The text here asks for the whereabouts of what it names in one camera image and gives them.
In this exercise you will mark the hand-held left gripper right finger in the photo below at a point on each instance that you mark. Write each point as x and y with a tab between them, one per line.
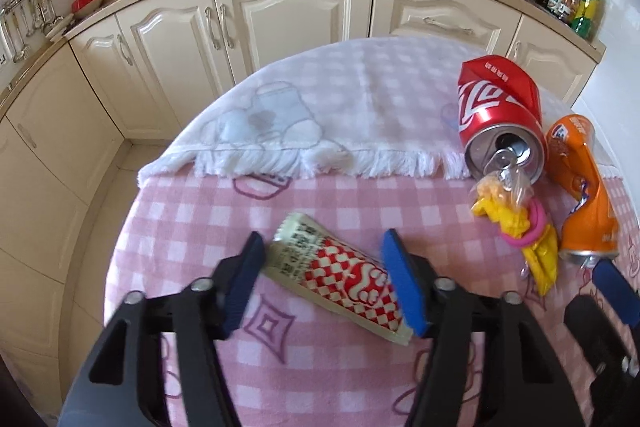
402	284

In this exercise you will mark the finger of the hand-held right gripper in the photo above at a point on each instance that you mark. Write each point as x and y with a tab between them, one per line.
617	289
600	347

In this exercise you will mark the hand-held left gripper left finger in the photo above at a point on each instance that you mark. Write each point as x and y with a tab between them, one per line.
247	279

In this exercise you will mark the red-white checkered snack packet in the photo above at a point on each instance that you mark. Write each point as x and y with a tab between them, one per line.
350	282

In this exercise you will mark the crushed orange soda can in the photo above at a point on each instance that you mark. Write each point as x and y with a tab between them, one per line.
585	207

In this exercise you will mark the yellow crumpled wrapper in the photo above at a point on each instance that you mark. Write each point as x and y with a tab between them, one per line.
542	259

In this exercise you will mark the pink checkered fringed blanket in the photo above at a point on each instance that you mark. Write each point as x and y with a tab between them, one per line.
350	207

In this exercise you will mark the red soda can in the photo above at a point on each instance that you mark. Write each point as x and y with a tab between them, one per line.
485	99

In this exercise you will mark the white dishes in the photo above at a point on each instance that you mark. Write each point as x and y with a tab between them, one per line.
60	27

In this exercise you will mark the red bowl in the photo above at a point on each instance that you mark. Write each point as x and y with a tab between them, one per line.
87	4

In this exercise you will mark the utensil rail with hanging utensils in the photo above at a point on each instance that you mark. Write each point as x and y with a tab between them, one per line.
30	17

